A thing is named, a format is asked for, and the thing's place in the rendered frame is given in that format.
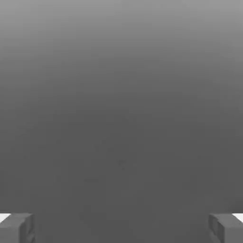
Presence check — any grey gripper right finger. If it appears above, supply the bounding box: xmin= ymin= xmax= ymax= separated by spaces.
xmin=207 ymin=213 xmax=243 ymax=243

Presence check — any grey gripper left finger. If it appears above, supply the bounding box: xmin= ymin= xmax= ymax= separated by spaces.
xmin=0 ymin=213 xmax=36 ymax=243

